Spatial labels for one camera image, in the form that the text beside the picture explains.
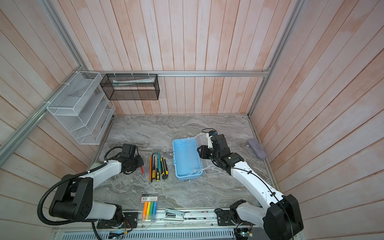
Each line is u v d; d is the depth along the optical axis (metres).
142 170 0.90
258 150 0.97
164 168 0.90
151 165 0.93
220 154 0.61
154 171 0.88
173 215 0.73
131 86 1.04
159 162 0.92
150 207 0.77
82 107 0.73
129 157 0.72
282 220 0.39
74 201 0.43
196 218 0.76
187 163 0.93
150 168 0.90
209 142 0.72
